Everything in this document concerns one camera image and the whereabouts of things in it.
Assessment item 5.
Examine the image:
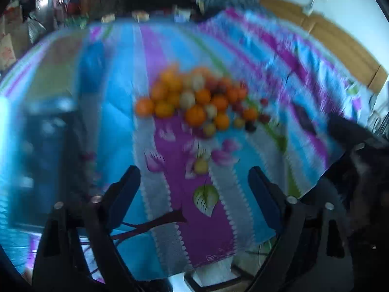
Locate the yellow fruit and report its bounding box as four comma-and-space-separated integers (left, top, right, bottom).
193, 157, 208, 175

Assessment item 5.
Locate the orange front left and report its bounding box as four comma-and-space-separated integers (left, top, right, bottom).
135, 97, 155, 117

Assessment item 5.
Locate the orange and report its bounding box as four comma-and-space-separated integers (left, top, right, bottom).
185, 105, 207, 127
135, 97, 155, 117
154, 101, 175, 119

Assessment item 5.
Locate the orange front centre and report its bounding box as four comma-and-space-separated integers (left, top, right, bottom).
154, 101, 175, 119

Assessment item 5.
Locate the orange front right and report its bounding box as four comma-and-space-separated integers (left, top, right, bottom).
185, 105, 207, 127

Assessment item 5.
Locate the peeled white fruit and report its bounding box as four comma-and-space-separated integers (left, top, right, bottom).
179, 91, 196, 110

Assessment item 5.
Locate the colourful floral bed sheet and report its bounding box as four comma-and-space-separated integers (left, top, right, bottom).
1, 9, 374, 281

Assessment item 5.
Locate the wooden headboard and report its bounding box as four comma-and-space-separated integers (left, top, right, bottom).
259, 0, 388, 94

